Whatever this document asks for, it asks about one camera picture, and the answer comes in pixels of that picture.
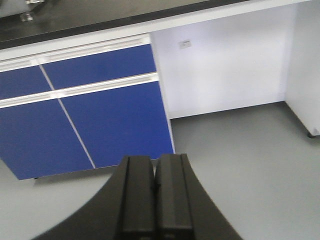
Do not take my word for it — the blue and white lab cabinet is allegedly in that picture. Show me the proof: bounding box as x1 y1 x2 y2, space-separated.
0 0 320 181

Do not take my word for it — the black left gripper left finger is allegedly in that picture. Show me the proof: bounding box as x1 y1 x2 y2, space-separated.
36 155 156 240

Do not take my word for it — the metal object on bench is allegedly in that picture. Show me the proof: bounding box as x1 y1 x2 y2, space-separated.
19 0 46 22

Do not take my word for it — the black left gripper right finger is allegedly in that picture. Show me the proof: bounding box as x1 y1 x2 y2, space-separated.
155 154 241 240

